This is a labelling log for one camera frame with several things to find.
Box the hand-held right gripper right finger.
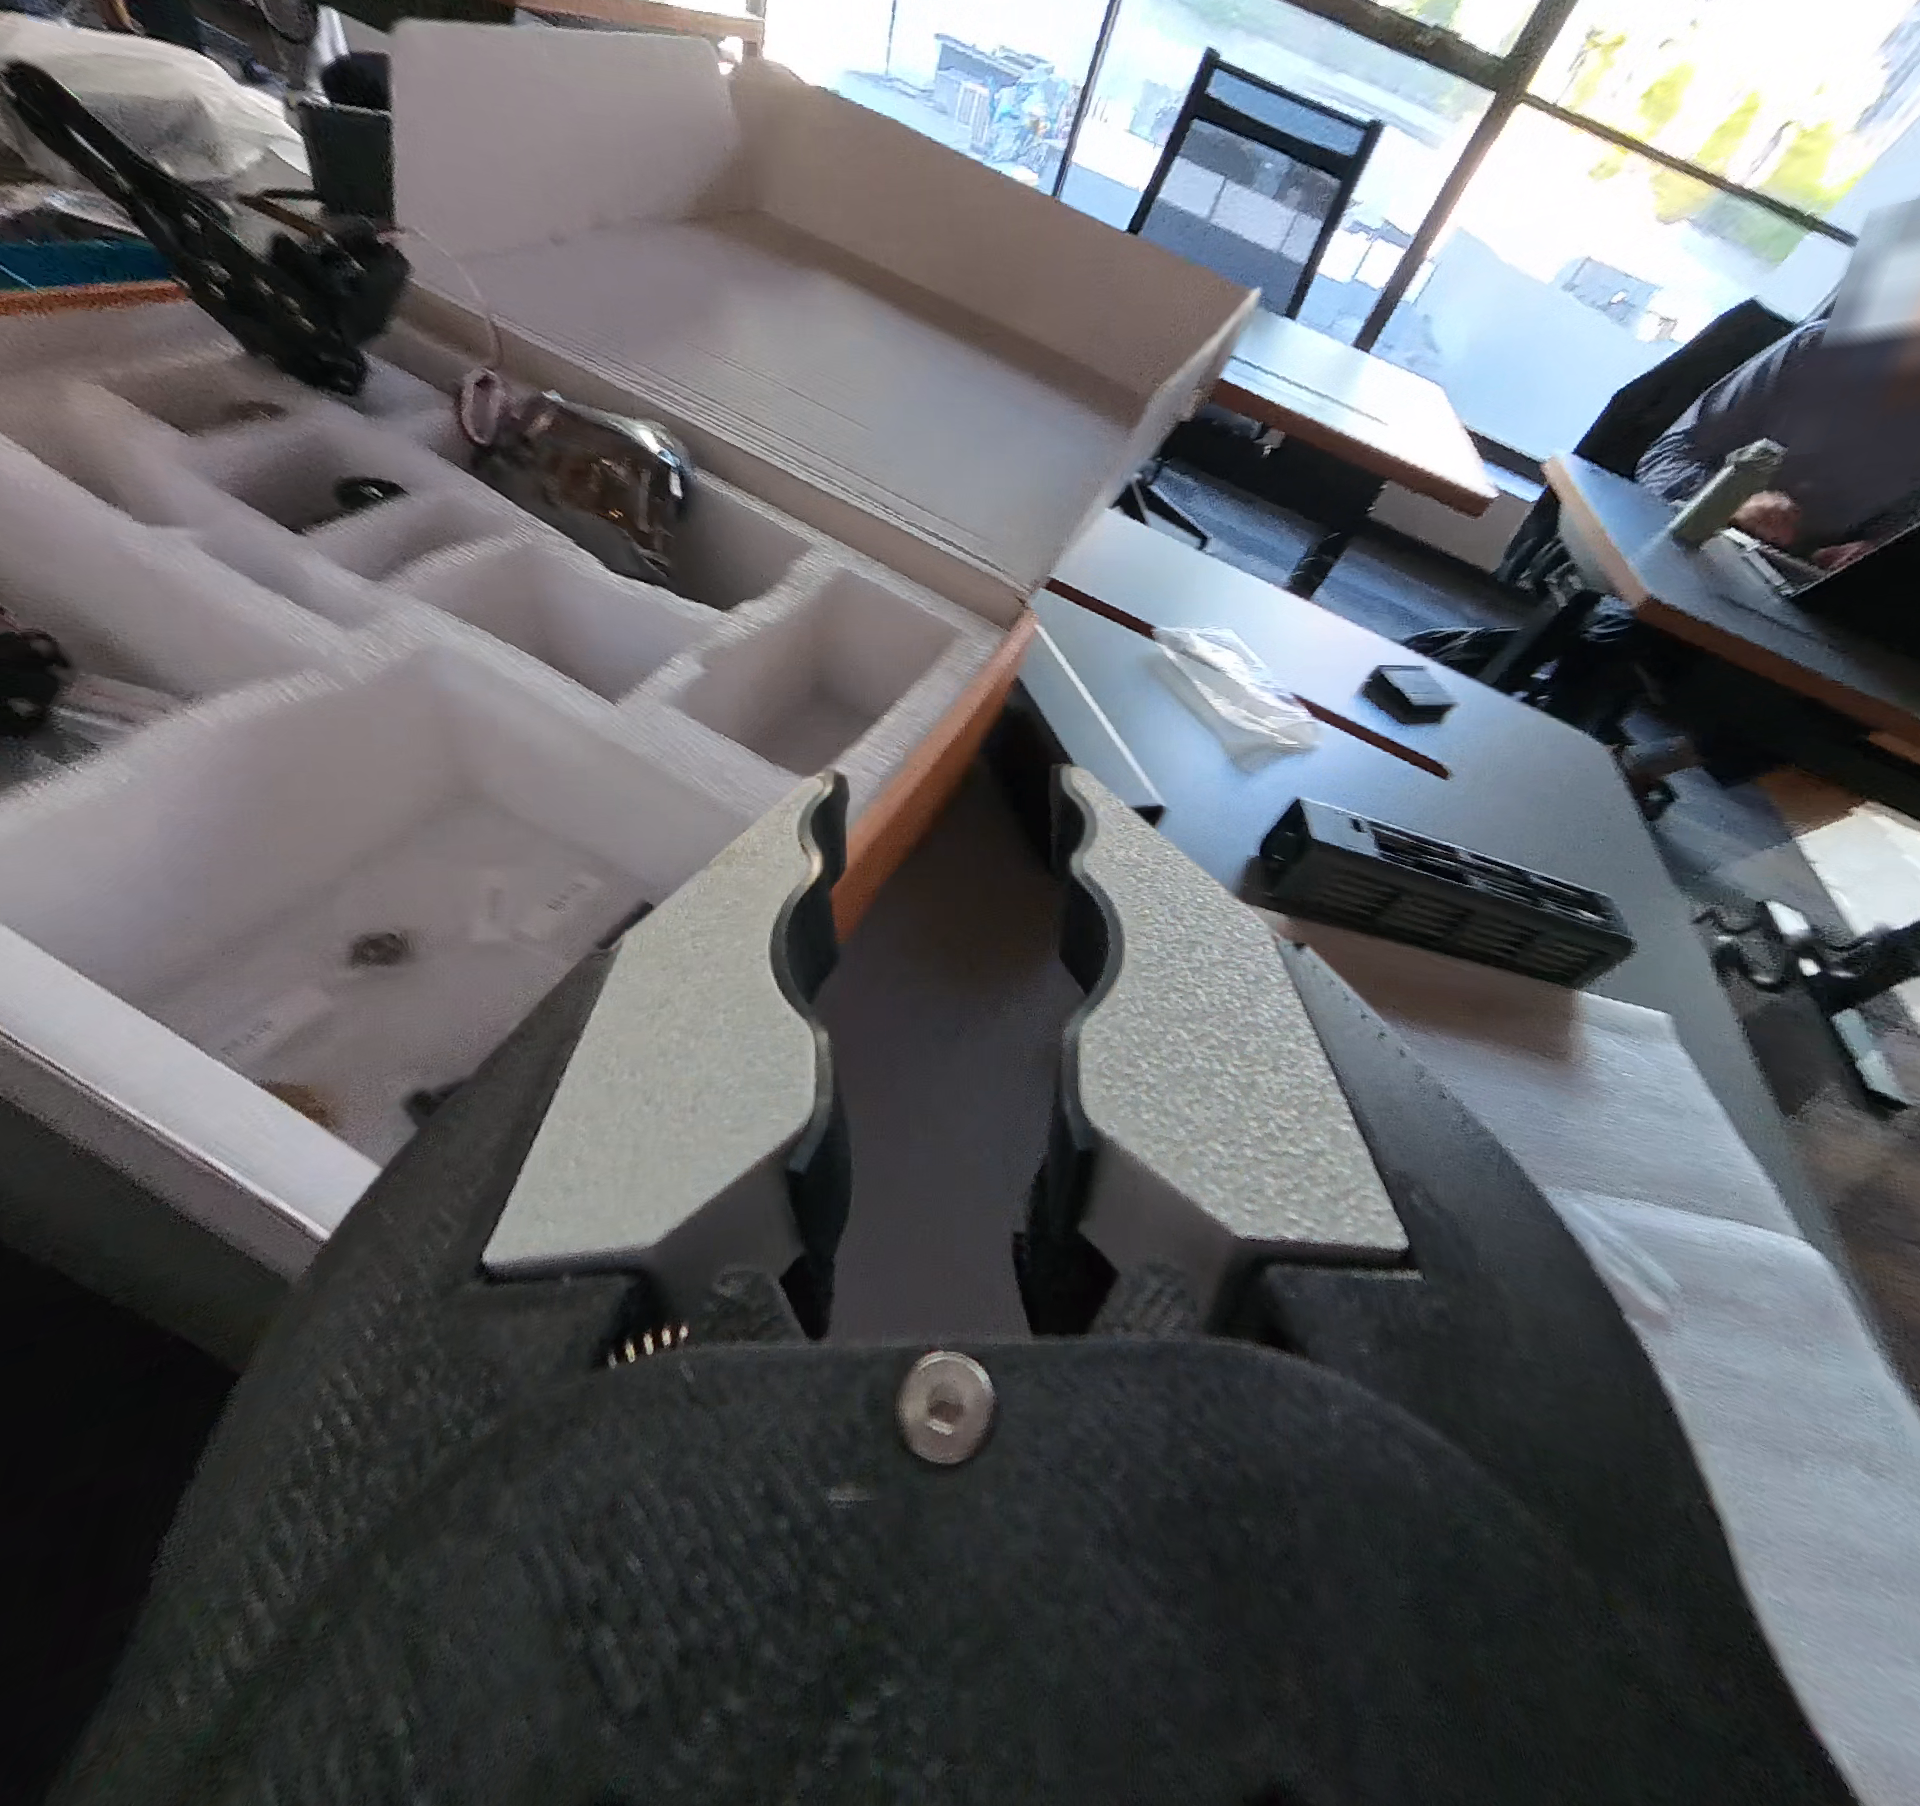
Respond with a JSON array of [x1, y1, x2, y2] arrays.
[[1015, 764, 1412, 1334]]

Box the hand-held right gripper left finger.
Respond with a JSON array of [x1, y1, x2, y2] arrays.
[[482, 767, 852, 1344]]

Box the small clear screw bag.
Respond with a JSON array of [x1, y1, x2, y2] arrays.
[[205, 989, 336, 1073], [465, 864, 618, 955]]

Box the orange cardboard kit box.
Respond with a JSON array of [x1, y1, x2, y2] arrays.
[[0, 19, 1264, 1279]]

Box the grey desk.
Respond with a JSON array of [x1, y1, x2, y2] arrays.
[[815, 505, 1862, 1344]]

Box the dark wood-edged desk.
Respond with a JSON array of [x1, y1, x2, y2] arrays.
[[1541, 453, 1920, 764], [1118, 313, 1499, 600]]

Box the black slotted case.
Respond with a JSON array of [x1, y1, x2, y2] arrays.
[[1257, 793, 1642, 994]]

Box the crumpled clear plastic bag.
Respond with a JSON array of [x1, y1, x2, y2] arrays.
[[1154, 622, 1323, 764]]

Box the white foam sheet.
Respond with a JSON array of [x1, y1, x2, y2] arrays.
[[1268, 914, 1920, 1806]]

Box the shiny foil bag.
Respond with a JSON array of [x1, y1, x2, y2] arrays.
[[465, 367, 701, 584]]

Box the white power strip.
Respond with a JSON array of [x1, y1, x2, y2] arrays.
[[1763, 895, 1914, 1107]]

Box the grey metal bottle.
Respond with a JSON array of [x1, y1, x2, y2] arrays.
[[1661, 440, 1791, 552]]

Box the dark laptop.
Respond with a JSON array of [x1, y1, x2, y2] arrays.
[[1724, 517, 1920, 630]]

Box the black mesh office chair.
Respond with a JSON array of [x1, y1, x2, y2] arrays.
[[1128, 47, 1386, 325]]

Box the black round robot part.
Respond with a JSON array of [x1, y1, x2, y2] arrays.
[[9, 53, 411, 394]]

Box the large city-view window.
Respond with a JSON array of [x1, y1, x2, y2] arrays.
[[572, 0, 1920, 382]]

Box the clear bag of metal parts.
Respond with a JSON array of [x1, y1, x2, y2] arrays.
[[0, 11, 304, 196]]

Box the black coiled cable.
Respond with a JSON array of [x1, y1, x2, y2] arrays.
[[1695, 904, 1920, 1020]]

